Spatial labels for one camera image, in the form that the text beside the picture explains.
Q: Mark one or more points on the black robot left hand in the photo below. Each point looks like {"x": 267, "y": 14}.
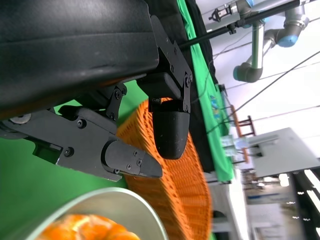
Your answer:
{"x": 75, "y": 50}

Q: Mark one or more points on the grey ceramic bowl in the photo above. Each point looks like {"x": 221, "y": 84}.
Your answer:
{"x": 125, "y": 202}

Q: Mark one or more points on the long golden bread loaf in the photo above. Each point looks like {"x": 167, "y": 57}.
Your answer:
{"x": 87, "y": 227}

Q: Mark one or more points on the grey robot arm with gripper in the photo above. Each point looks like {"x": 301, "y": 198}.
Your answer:
{"x": 257, "y": 45}

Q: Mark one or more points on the orange wicker basket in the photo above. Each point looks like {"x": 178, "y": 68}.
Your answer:
{"x": 180, "y": 190}

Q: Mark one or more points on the green tablecloth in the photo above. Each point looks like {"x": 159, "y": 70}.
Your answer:
{"x": 25, "y": 200}

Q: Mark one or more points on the black backdrop cloth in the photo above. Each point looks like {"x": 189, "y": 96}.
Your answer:
{"x": 197, "y": 150}

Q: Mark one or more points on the green cloth with printed logo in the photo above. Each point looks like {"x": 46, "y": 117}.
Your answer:
{"x": 220, "y": 155}

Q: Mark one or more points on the wooden chair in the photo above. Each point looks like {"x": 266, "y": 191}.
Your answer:
{"x": 250, "y": 125}

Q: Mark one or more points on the black pole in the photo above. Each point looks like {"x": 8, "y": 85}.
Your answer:
{"x": 275, "y": 10}

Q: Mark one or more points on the white cabinet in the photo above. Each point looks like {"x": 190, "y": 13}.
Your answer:
{"x": 287, "y": 152}

